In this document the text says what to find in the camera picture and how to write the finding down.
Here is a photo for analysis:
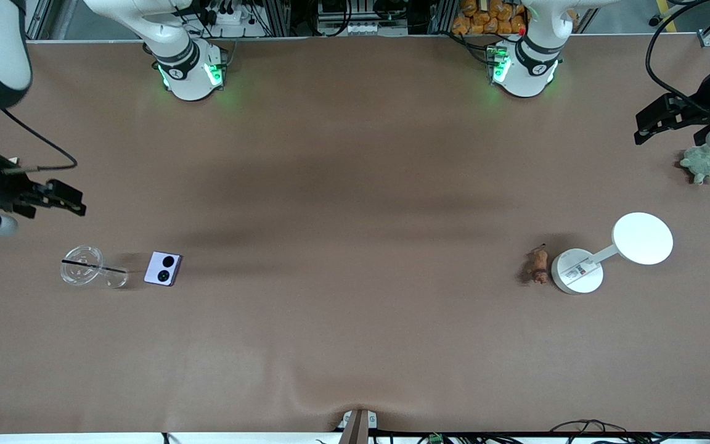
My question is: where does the lilac flip phone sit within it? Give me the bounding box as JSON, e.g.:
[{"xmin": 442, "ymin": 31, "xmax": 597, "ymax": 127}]
[{"xmin": 143, "ymin": 250, "xmax": 183, "ymax": 288}]

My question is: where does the brown lion statue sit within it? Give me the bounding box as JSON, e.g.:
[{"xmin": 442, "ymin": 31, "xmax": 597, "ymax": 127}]
[{"xmin": 520, "ymin": 244, "xmax": 552, "ymax": 286}]

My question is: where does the green plush turtle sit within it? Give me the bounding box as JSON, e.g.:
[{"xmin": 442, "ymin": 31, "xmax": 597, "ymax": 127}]
[{"xmin": 679, "ymin": 144, "xmax": 710, "ymax": 186}]

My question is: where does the clear plastic cup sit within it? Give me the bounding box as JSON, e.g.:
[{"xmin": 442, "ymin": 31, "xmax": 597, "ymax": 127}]
[{"xmin": 60, "ymin": 245, "xmax": 129, "ymax": 290}]

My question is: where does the black drinking straw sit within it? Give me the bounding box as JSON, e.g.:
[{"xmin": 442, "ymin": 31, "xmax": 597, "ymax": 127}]
[{"xmin": 61, "ymin": 259, "xmax": 128, "ymax": 274}]

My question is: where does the white round desk lamp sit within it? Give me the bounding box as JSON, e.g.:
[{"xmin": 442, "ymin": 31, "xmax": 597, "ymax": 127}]
[{"xmin": 550, "ymin": 212, "xmax": 675, "ymax": 295}]

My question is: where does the orange bread bag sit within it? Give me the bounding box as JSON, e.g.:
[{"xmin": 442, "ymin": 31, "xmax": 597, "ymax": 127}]
[{"xmin": 451, "ymin": 0, "xmax": 529, "ymax": 36}]

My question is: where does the white power strip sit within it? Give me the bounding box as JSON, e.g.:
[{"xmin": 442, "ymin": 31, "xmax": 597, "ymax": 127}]
[{"xmin": 203, "ymin": 5, "xmax": 252, "ymax": 27}]

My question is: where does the black electronics box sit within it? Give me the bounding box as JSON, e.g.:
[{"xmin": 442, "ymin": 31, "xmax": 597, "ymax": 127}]
[{"xmin": 317, "ymin": 0, "xmax": 412, "ymax": 36}]

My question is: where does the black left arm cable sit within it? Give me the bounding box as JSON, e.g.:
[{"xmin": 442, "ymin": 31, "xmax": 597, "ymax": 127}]
[{"xmin": 645, "ymin": 0, "xmax": 710, "ymax": 115}]

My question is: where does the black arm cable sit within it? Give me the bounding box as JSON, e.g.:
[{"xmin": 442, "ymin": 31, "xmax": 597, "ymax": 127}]
[
  {"xmin": 0, "ymin": 107, "xmax": 79, "ymax": 175},
  {"xmin": 645, "ymin": 0, "xmax": 710, "ymax": 115}
]

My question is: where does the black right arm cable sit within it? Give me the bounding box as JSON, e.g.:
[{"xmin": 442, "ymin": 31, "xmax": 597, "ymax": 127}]
[{"xmin": 0, "ymin": 107, "xmax": 79, "ymax": 175}]

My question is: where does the black floor cable bundle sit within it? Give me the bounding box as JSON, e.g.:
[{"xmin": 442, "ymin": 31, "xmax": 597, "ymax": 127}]
[{"xmin": 549, "ymin": 419, "xmax": 710, "ymax": 444}]

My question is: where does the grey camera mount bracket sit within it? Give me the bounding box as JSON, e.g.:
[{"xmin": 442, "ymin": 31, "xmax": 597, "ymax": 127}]
[{"xmin": 337, "ymin": 408, "xmax": 378, "ymax": 444}]

